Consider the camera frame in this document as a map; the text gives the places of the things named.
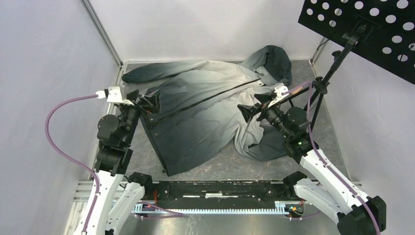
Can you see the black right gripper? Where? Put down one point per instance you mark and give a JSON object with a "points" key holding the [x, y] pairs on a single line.
{"points": [[248, 111]]}

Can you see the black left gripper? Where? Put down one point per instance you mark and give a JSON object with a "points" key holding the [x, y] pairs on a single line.
{"points": [[132, 97]]}

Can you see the grey gradient hooded jacket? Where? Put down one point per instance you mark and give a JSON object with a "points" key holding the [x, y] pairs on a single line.
{"points": [[199, 112]]}

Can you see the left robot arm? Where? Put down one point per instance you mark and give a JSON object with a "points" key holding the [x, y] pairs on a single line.
{"points": [[101, 215]]}

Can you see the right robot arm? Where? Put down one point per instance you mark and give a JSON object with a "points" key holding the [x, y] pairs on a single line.
{"points": [[352, 210]]}

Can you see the long wooden block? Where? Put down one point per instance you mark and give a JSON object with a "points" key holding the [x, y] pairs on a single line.
{"points": [[295, 92]]}

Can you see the black tripod stand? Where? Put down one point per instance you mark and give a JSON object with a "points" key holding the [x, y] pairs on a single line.
{"points": [[321, 87]]}

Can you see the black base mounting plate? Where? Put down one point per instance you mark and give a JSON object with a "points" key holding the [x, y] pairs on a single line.
{"points": [[260, 194]]}

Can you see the black perforated panel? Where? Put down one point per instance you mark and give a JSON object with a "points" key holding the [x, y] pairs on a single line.
{"points": [[385, 30]]}

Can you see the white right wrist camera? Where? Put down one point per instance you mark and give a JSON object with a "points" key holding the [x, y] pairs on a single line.
{"points": [[278, 92]]}

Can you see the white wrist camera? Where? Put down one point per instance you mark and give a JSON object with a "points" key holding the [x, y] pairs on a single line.
{"points": [[115, 95], [278, 92]]}

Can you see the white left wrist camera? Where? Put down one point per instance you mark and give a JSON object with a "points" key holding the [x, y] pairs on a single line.
{"points": [[115, 95]]}

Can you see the white cable duct strip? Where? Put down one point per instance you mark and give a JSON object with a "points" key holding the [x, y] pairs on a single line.
{"points": [[277, 209]]}

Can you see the aluminium frame rail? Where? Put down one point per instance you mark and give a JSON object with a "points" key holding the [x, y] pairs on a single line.
{"points": [[83, 191]]}

